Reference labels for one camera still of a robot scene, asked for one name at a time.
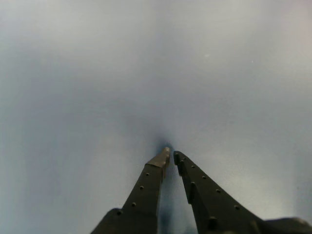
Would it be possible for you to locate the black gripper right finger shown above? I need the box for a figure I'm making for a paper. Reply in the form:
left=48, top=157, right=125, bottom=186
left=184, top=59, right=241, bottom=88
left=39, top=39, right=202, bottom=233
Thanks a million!
left=173, top=150, right=263, bottom=234

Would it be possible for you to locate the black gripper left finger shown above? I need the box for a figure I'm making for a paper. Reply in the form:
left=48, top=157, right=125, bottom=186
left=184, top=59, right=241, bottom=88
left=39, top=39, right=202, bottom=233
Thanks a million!
left=91, top=146, right=171, bottom=234

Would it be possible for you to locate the dark table mat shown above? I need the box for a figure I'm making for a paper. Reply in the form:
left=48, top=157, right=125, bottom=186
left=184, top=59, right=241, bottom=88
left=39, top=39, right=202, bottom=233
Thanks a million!
left=0, top=0, right=312, bottom=234

